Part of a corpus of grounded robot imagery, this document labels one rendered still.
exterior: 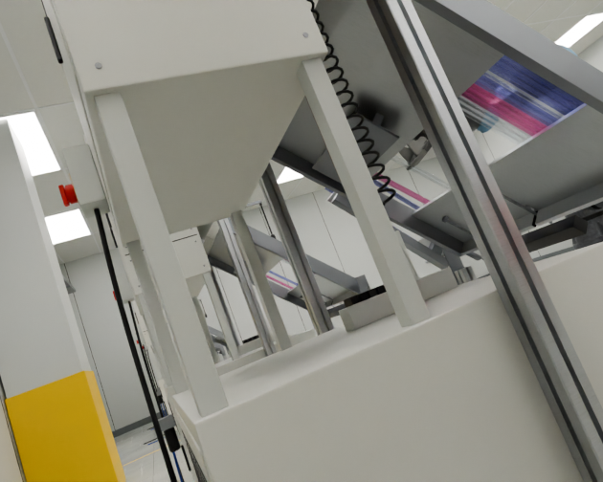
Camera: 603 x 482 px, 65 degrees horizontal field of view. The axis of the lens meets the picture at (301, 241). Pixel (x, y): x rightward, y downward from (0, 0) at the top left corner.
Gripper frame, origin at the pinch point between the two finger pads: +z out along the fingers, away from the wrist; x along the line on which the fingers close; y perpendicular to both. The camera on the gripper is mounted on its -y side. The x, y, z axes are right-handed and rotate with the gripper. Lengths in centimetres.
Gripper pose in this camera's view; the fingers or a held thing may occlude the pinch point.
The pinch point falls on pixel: (413, 165)
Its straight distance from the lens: 128.5
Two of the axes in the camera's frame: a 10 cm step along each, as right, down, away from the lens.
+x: 2.9, -2.7, -9.2
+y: -8.0, -5.9, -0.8
